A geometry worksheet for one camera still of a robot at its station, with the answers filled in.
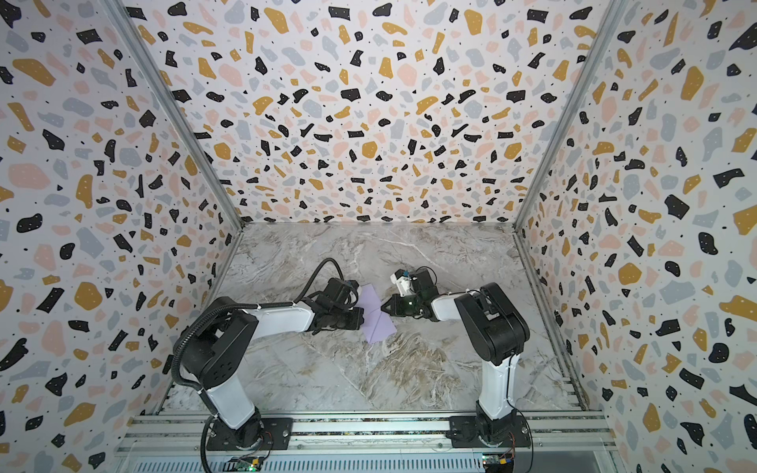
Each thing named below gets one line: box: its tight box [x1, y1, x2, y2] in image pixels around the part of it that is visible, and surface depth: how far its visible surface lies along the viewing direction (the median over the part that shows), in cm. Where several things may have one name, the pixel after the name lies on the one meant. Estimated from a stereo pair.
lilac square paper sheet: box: [357, 282, 398, 345], surface depth 96 cm
